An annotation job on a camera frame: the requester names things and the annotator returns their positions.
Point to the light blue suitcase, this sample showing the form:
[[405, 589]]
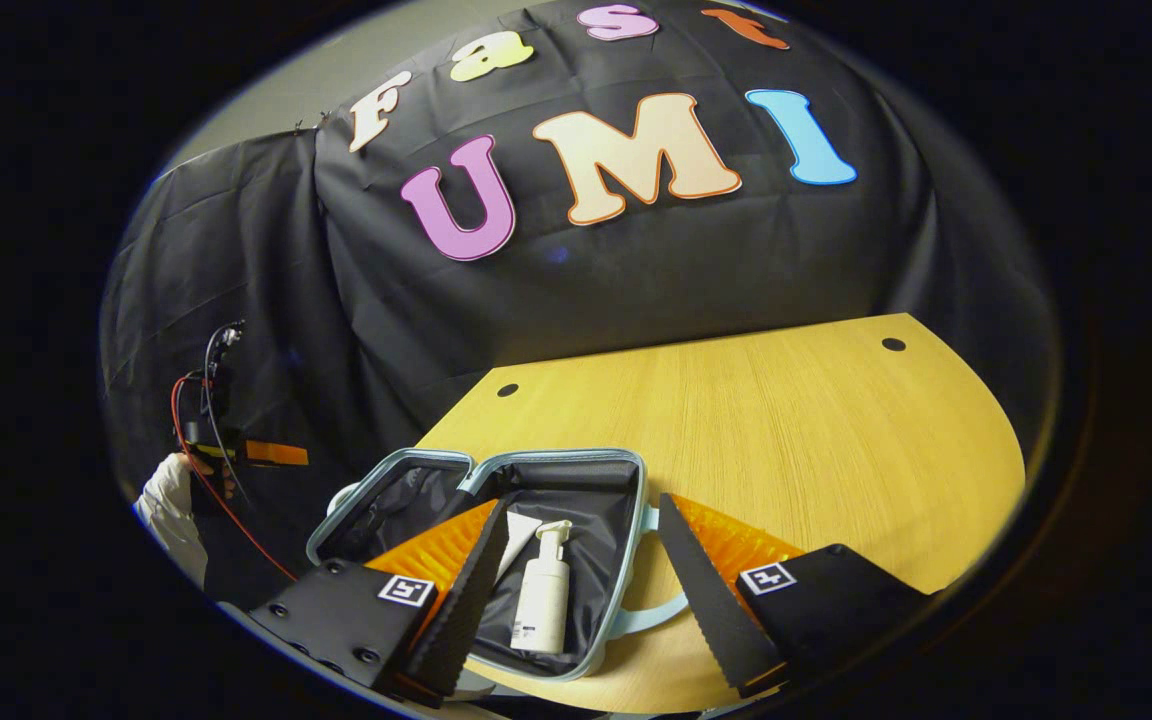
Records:
[[596, 520]]

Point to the black backdrop cloth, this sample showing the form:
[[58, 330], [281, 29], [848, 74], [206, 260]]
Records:
[[636, 280]]

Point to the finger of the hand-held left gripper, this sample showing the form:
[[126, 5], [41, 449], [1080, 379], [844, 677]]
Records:
[[276, 453]]

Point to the white pump bottle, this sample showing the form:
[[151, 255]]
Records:
[[543, 600]]

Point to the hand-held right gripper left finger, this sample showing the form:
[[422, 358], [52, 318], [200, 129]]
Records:
[[466, 620]]

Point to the white skin care tube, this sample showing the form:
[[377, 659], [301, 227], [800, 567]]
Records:
[[518, 535]]

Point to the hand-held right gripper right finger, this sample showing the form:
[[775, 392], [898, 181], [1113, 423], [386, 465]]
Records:
[[711, 610]]

